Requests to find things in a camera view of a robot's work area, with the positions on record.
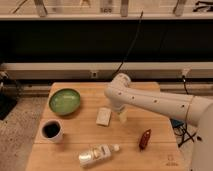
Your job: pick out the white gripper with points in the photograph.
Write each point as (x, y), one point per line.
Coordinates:
(119, 108)

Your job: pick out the white sponge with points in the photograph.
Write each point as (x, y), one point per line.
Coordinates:
(103, 116)

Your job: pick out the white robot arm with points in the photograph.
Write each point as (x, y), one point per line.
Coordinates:
(194, 110)

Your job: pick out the blue connector box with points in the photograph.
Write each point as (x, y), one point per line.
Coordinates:
(176, 123)

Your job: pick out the clear plastic bottle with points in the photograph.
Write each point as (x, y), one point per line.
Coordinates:
(97, 154)

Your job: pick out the dark equipment at left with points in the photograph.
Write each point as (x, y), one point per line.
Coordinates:
(7, 103)

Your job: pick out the white wall outlet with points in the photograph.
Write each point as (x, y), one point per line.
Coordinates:
(94, 74)

